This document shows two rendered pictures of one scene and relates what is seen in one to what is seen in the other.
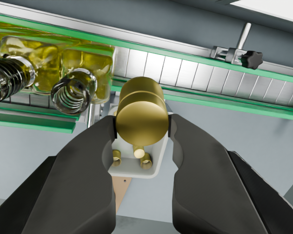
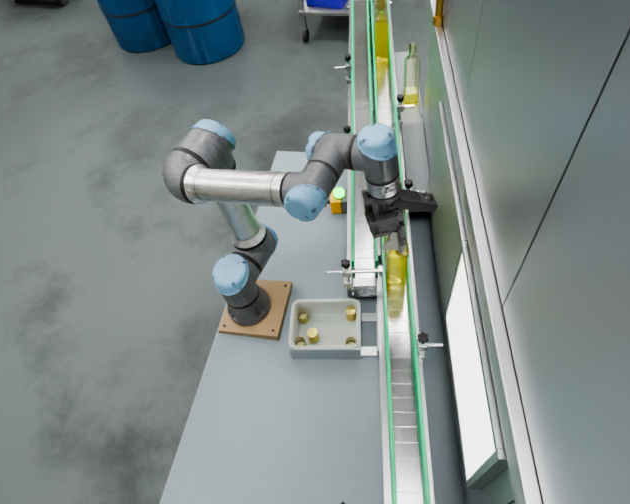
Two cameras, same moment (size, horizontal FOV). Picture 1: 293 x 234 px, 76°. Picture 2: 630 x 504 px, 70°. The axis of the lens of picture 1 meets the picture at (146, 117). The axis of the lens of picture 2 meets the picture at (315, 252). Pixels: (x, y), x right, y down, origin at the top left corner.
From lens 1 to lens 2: 1.11 m
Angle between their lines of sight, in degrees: 47
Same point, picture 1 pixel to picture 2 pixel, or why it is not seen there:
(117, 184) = (267, 324)
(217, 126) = (344, 422)
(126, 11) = (427, 312)
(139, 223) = (35, 477)
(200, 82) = (394, 350)
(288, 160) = not seen: outside the picture
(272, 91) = (402, 418)
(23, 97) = (359, 245)
